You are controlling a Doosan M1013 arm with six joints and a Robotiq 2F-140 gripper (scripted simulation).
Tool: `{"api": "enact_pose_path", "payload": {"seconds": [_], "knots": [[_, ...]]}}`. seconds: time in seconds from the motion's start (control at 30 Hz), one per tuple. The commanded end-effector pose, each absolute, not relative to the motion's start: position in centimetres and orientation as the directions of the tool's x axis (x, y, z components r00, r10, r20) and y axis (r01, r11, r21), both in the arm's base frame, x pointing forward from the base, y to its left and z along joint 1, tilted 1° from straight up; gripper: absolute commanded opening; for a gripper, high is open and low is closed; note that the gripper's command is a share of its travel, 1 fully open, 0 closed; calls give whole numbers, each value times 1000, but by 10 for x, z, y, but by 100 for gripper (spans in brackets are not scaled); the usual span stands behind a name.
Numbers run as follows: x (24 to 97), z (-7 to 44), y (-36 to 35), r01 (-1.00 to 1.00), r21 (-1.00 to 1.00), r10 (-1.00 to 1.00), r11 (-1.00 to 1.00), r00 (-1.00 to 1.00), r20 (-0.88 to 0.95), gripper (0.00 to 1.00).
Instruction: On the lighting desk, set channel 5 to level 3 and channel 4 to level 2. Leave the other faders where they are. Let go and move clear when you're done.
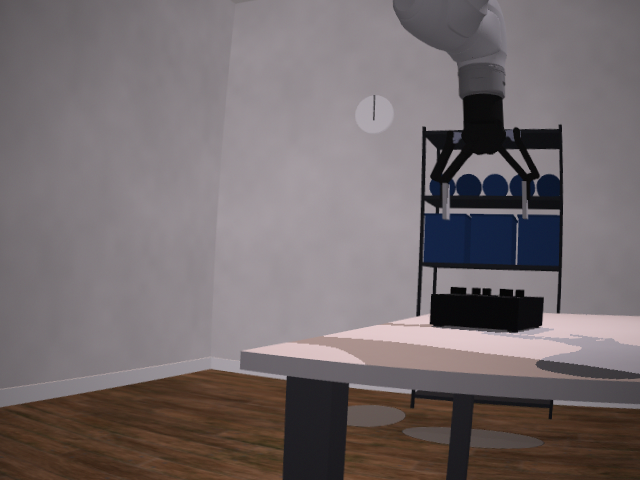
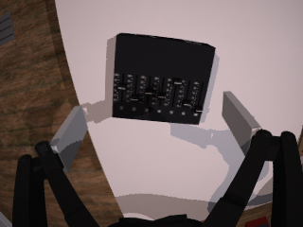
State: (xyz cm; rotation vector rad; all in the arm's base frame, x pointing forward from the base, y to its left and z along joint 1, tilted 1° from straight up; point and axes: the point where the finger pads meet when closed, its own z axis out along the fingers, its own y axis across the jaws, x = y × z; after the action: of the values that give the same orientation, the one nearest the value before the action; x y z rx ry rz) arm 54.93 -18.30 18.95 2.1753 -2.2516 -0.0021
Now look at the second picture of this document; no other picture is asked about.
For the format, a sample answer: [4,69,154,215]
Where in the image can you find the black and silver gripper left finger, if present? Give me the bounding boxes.
[12,106,99,227]

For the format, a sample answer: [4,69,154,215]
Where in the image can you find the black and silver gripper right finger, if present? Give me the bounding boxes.
[201,91,303,227]

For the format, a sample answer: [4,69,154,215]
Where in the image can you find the black lighting desk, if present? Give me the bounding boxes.
[113,33,216,125]

